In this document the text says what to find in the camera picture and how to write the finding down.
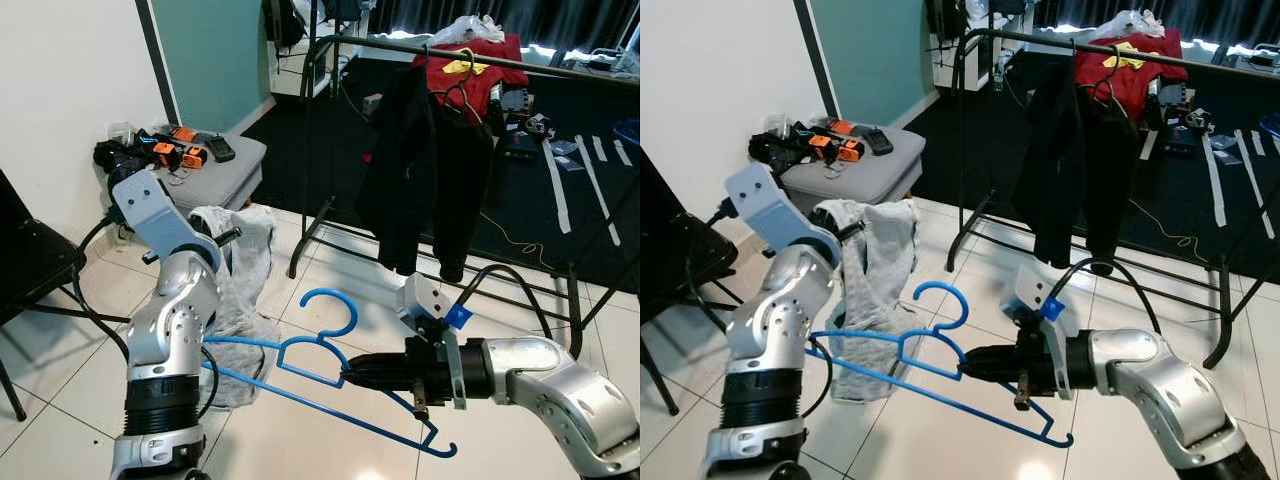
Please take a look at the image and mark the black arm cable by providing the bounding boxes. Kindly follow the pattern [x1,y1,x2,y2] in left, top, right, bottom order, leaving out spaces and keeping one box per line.
[455,263,556,341]
[680,205,741,346]
[70,215,136,366]
[1048,258,1161,336]

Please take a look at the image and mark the white crumpled cloth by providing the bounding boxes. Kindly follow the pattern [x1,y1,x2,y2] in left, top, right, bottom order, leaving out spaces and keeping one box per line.
[440,15,506,43]
[1100,10,1166,43]

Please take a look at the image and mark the white cabinet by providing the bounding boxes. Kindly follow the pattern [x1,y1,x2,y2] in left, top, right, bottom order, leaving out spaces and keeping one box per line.
[930,35,986,91]
[268,40,331,98]

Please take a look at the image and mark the blue plastic clothes hanger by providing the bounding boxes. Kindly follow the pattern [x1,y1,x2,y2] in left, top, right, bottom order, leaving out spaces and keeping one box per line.
[200,288,459,459]
[805,282,1076,448]

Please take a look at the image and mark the black backpack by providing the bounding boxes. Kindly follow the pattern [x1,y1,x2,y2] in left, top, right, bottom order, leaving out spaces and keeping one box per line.
[925,0,966,46]
[262,0,306,51]

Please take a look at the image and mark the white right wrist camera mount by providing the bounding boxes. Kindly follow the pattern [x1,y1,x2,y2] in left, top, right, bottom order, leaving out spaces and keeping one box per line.
[1010,265,1076,401]
[395,275,471,411]

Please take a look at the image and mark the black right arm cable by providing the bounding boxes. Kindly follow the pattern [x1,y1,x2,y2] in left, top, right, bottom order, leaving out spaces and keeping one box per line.
[1048,258,1161,336]
[455,263,556,341]

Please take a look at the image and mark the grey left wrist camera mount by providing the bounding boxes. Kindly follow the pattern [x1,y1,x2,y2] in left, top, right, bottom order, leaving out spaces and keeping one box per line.
[108,168,223,263]
[722,163,841,263]

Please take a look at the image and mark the dark striped curtain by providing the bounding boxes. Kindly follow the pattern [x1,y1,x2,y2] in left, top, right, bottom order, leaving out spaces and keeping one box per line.
[375,0,641,51]
[1035,0,1280,51]

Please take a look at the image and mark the red shirt yellow print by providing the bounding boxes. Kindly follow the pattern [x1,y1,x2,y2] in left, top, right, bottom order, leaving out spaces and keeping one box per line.
[1075,35,1191,126]
[425,35,529,126]

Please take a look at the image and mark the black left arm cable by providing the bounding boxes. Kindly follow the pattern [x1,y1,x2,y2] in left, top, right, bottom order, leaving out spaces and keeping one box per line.
[70,215,136,366]
[680,205,741,346]

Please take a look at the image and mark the grey upholstered ottoman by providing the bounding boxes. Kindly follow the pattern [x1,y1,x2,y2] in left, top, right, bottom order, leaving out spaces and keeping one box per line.
[775,125,926,216]
[110,130,269,216]

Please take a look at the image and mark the light blue denim jeans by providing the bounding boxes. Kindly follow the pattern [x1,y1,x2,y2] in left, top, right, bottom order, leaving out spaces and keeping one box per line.
[812,198,919,403]
[185,205,283,409]

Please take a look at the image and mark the black metal clothes rack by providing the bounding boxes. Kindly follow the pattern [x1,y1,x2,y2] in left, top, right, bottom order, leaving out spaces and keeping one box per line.
[945,28,1280,371]
[288,30,641,361]

